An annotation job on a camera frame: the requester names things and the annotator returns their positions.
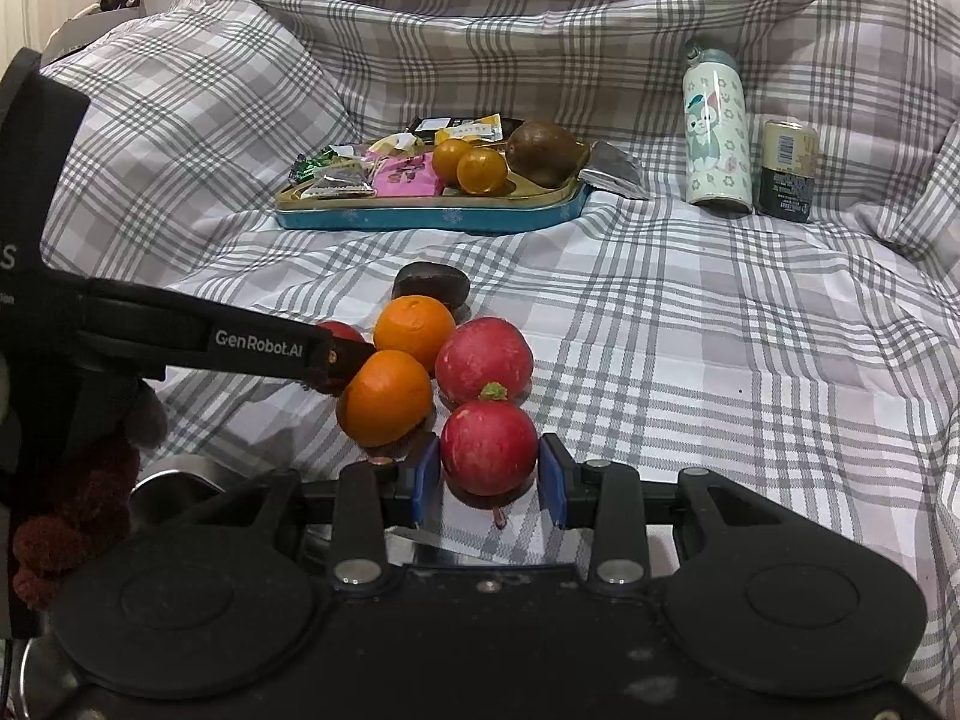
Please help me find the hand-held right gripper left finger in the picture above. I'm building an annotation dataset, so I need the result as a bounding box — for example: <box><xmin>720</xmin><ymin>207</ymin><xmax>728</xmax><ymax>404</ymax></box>
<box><xmin>187</xmin><ymin>435</ymin><xmax>441</xmax><ymax>590</ymax></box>

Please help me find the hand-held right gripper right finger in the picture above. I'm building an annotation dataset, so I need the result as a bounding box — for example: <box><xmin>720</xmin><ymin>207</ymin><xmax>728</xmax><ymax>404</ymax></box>
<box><xmin>538</xmin><ymin>433</ymin><xmax>788</xmax><ymax>590</ymax></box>

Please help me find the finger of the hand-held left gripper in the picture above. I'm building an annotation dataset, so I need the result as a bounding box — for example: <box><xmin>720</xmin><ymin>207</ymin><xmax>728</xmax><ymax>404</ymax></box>
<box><xmin>79</xmin><ymin>277</ymin><xmax>376</xmax><ymax>397</ymax></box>

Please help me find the red radish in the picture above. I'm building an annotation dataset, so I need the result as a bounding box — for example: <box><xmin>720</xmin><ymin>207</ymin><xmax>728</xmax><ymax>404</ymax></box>
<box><xmin>440</xmin><ymin>382</ymin><xmax>539</xmax><ymax>500</ymax></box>
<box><xmin>435</xmin><ymin>317</ymin><xmax>535</xmax><ymax>406</ymax></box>

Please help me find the orange mandarin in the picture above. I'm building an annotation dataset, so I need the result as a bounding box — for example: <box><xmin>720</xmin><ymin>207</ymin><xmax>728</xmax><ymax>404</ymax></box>
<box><xmin>373</xmin><ymin>295</ymin><xmax>457</xmax><ymax>377</ymax></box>
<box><xmin>336</xmin><ymin>349</ymin><xmax>434</xmax><ymax>448</ymax></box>

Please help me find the red tomato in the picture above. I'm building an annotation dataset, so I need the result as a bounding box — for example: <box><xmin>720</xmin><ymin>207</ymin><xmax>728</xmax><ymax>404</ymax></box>
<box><xmin>315</xmin><ymin>320</ymin><xmax>368</xmax><ymax>350</ymax></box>

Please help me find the stainless steel tray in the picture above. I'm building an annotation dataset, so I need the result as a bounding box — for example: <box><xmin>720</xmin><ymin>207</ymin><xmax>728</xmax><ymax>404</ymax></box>
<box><xmin>131</xmin><ymin>454</ymin><xmax>593</xmax><ymax>567</ymax></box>

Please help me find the grey plaid blanket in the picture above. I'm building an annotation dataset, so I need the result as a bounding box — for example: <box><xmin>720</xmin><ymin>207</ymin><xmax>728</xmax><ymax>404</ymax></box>
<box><xmin>41</xmin><ymin>0</ymin><xmax>960</xmax><ymax>698</ymax></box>

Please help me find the silver triangular snack packet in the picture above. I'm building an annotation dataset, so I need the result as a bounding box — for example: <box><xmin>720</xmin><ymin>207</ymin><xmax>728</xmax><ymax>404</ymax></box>
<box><xmin>300</xmin><ymin>167</ymin><xmax>376</xmax><ymax>200</ymax></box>

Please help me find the green candy wrapper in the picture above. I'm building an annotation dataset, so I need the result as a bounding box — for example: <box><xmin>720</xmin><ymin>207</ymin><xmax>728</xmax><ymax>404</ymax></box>
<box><xmin>291</xmin><ymin>148</ymin><xmax>340</xmax><ymax>183</ymax></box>

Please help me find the blue tin tray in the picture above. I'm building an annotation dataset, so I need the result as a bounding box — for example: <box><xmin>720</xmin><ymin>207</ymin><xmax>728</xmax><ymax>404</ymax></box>
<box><xmin>274</xmin><ymin>116</ymin><xmax>591</xmax><ymax>233</ymax></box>

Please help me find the pink snack packet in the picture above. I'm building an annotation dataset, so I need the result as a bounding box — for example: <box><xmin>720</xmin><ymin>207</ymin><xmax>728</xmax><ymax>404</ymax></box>
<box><xmin>373</xmin><ymin>154</ymin><xmax>445</xmax><ymax>197</ymax></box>

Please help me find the cream candy wrapper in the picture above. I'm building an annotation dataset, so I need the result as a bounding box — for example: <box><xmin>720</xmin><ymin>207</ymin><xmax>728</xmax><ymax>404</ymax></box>
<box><xmin>364</xmin><ymin>133</ymin><xmax>418</xmax><ymax>163</ymax></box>

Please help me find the small orange kumquat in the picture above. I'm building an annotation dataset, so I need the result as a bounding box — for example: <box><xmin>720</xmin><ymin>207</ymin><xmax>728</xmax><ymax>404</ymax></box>
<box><xmin>433</xmin><ymin>138</ymin><xmax>473</xmax><ymax>185</ymax></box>
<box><xmin>456</xmin><ymin>147</ymin><xmax>509</xmax><ymax>194</ymax></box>

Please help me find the black snack packet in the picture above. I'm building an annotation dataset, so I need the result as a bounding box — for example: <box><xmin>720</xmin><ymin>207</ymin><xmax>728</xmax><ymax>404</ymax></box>
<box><xmin>409</xmin><ymin>117</ymin><xmax>466</xmax><ymax>143</ymax></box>

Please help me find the silver foil packet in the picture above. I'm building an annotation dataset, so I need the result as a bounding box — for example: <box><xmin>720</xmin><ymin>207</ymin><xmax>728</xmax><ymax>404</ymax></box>
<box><xmin>577</xmin><ymin>139</ymin><xmax>650</xmax><ymax>200</ymax></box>

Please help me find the brown kiwi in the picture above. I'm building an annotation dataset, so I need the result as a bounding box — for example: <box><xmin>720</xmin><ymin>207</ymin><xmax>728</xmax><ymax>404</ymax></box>
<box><xmin>505</xmin><ymin>120</ymin><xmax>591</xmax><ymax>189</ymax></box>

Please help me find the yellow snack packet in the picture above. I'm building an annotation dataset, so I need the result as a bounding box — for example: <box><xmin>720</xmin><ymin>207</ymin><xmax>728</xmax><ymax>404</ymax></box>
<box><xmin>450</xmin><ymin>113</ymin><xmax>505</xmax><ymax>142</ymax></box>

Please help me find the white cartoon print bottle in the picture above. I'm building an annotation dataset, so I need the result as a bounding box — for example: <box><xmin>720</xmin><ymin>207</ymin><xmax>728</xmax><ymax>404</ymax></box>
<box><xmin>683</xmin><ymin>40</ymin><xmax>754</xmax><ymax>215</ymax></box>

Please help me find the dark green drink can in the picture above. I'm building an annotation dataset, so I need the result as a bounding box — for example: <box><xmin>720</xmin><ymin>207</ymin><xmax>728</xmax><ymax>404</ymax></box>
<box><xmin>752</xmin><ymin>117</ymin><xmax>819</xmax><ymax>223</ymax></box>

